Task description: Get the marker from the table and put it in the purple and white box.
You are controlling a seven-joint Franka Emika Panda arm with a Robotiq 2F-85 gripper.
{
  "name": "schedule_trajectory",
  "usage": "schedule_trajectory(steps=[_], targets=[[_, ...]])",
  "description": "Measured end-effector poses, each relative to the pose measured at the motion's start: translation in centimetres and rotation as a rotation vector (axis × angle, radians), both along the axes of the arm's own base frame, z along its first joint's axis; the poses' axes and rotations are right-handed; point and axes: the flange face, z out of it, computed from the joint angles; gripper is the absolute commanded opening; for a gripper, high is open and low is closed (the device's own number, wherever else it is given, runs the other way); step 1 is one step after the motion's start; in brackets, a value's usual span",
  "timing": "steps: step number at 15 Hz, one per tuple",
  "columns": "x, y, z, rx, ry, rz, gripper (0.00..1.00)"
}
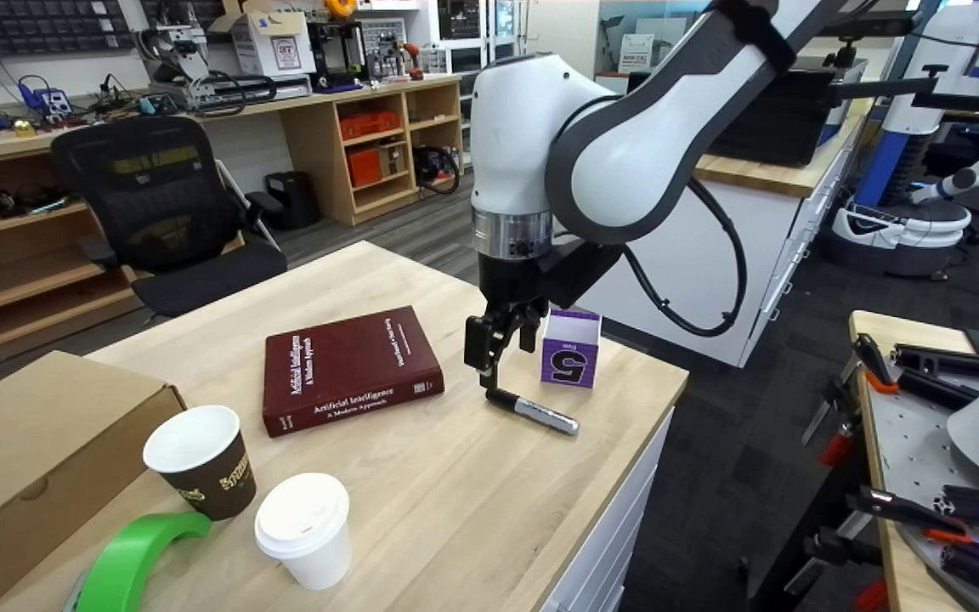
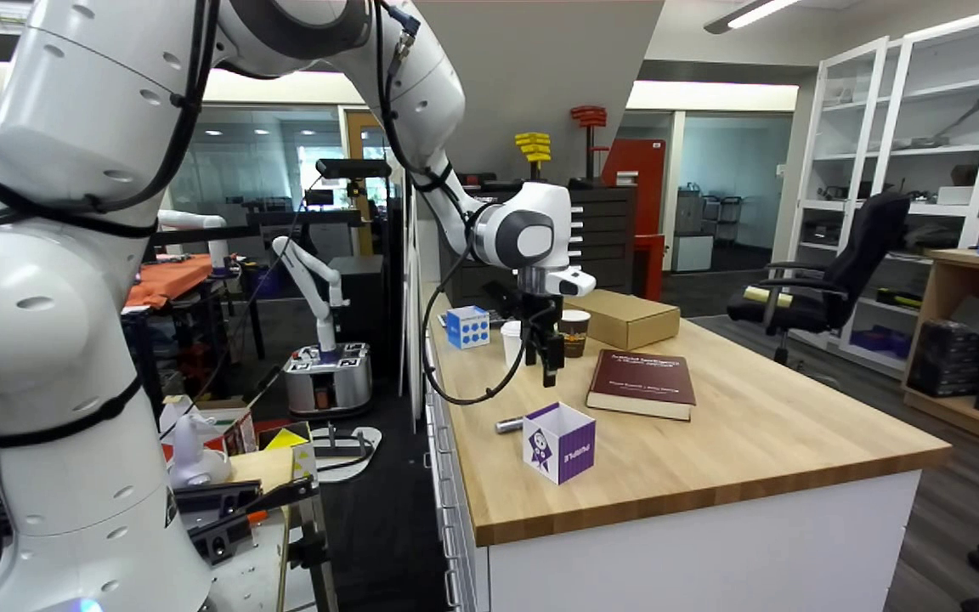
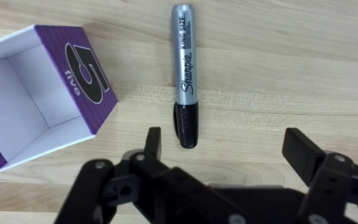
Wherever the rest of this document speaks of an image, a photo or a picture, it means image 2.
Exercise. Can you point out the clear plastic bag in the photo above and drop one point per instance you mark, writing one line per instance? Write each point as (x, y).
(188, 446)

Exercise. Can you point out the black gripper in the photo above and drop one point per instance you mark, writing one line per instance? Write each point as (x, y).
(541, 313)

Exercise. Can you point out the white table drawer cabinet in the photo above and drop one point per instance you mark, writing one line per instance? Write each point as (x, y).
(715, 556)

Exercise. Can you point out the yellow object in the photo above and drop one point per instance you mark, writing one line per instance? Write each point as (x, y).
(536, 149)

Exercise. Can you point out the flat cardboard box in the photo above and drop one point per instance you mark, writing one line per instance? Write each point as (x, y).
(627, 317)

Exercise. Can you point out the brown paper cup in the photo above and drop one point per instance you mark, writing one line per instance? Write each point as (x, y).
(576, 333)

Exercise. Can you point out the wooden workbench shelving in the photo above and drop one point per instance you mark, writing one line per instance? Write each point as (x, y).
(967, 343)

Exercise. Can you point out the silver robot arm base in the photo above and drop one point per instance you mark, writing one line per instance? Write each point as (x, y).
(326, 378)

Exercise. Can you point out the robot cart with wooden edge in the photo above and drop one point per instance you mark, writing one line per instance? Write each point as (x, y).
(273, 533)

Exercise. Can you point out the grey slanted panel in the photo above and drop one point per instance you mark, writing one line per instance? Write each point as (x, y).
(536, 68)

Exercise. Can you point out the blue and white cube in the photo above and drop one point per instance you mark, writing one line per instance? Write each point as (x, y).
(466, 327)

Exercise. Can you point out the ceiling light strip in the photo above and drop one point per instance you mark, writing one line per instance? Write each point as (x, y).
(752, 15)

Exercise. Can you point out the orange cloth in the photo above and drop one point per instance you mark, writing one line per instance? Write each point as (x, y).
(167, 282)

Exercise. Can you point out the purple and white box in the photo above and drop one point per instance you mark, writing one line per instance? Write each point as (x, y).
(557, 442)

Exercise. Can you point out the red cabinet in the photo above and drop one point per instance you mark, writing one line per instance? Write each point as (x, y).
(635, 216)

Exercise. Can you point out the black mesh office chair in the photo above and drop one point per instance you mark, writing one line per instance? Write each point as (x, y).
(841, 272)

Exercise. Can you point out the white lidded paper cup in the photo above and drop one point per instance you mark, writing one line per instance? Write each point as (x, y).
(509, 338)

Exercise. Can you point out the red stand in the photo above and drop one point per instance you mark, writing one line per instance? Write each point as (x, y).
(588, 124)

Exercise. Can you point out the white glass door cabinet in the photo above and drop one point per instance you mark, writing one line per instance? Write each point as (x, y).
(919, 114)

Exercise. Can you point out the black textured box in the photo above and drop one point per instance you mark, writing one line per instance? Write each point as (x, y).
(943, 361)

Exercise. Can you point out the small white robot arm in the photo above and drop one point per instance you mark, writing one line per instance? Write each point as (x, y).
(312, 284)

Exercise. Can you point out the dark red hardcover book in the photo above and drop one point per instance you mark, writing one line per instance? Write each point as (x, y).
(642, 382)

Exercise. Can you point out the yellow sticky note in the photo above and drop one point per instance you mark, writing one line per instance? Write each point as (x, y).
(282, 441)

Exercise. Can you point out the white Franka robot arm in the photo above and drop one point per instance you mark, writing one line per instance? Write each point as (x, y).
(57, 343)

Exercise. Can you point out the dark tool chest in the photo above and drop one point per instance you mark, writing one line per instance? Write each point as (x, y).
(610, 240)

